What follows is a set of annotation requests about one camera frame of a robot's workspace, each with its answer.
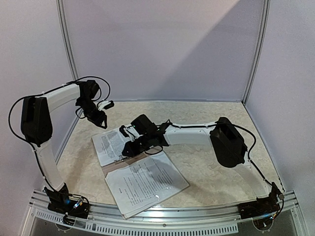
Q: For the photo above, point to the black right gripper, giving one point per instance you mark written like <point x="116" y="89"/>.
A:
<point x="134" y="145"/>

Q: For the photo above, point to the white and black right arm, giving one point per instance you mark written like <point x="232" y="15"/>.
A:
<point x="222" y="135"/>

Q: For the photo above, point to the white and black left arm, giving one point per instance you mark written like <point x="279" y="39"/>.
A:
<point x="36" y="124"/>

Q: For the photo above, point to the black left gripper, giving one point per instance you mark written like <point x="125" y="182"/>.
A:
<point x="98" y="119"/>

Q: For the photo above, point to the aluminium front rail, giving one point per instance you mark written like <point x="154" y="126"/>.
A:
<point x="106" y="220"/>

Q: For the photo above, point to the metal folder clip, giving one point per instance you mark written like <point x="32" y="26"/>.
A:
<point x="121" y="159"/>

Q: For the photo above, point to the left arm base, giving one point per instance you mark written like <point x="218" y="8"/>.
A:
<point x="60" y="202"/>

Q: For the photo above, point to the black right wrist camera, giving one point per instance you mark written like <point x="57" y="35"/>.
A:
<point x="126" y="133"/>

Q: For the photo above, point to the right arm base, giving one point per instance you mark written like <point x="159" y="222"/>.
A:
<point x="271" y="205"/>

